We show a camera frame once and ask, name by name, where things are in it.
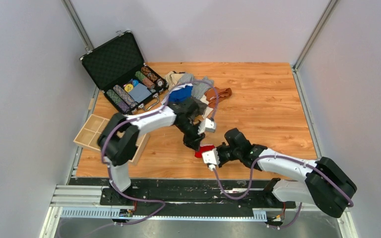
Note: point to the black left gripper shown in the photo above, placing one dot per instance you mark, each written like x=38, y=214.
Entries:
x=193, y=140

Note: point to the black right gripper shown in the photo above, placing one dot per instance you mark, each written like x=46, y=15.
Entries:
x=218, y=148

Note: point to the red underwear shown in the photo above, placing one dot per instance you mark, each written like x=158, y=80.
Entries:
x=202, y=149

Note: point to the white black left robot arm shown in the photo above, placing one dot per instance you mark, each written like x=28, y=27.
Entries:
x=118, y=140

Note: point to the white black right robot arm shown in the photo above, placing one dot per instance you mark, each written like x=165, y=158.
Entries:
x=319, y=182

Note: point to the grey-green underwear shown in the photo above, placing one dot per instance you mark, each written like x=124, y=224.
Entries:
x=201, y=106

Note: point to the blue underwear white waistband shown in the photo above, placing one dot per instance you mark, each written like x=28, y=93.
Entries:
x=179, y=93

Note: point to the grey striped underwear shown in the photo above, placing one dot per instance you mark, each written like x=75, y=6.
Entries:
x=200, y=86

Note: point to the brown underwear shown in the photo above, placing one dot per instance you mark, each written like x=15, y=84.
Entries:
x=221, y=93

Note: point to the beige underwear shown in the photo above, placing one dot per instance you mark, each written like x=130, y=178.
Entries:
x=172, y=78

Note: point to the black aluminium poker chip case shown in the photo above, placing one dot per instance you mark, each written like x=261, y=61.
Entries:
x=119, y=70

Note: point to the wooden compartment tray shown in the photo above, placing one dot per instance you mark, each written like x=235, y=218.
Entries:
x=92, y=129

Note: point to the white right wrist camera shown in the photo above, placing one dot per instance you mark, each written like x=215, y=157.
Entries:
x=211, y=158

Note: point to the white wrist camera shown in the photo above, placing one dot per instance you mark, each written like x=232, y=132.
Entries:
x=211, y=158
x=207, y=125

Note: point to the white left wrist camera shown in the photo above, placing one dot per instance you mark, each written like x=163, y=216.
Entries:
x=207, y=125

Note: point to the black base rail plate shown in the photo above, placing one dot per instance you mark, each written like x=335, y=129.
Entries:
x=186, y=198

